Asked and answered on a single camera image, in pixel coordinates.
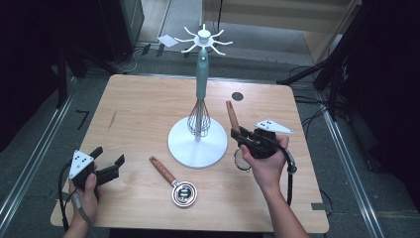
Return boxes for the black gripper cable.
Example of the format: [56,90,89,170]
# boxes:
[274,138,298,208]
[57,161,75,233]

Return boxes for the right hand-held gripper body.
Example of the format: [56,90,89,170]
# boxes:
[247,117,296,161]

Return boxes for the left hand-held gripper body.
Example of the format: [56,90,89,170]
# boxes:
[67,149,99,191]

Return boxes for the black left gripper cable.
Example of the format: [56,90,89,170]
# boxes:
[57,161,75,233]

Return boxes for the small strainer with wooden handle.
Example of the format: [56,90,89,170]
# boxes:
[225,100,253,174]

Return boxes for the whisk with teal handle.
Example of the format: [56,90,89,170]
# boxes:
[186,48,213,139]

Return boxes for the metal floor rail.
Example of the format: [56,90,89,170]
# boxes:
[320,98,386,238]
[0,94,75,229]

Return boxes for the white floor cable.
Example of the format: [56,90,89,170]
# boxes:
[110,49,139,74]

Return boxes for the black floor cables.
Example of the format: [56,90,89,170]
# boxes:
[292,94,352,140]

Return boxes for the white utensil rack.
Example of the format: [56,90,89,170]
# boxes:
[167,23,234,170]

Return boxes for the black metal stand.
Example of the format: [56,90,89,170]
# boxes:
[276,0,368,122]

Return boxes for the white paper sheet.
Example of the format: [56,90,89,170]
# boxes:
[157,34,179,49]

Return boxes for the grey left gripper cable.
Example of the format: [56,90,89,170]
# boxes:
[71,191,97,238]

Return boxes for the person's left hand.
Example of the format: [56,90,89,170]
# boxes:
[72,173,100,224]

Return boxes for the person's right hand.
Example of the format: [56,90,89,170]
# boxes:
[240,134,291,193]

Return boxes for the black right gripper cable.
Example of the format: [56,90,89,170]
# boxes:
[274,138,298,208]

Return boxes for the steel measuring cup wooden handle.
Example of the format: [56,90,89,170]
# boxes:
[149,156,199,209]

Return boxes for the dark cabinet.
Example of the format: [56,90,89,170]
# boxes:
[98,0,146,64]

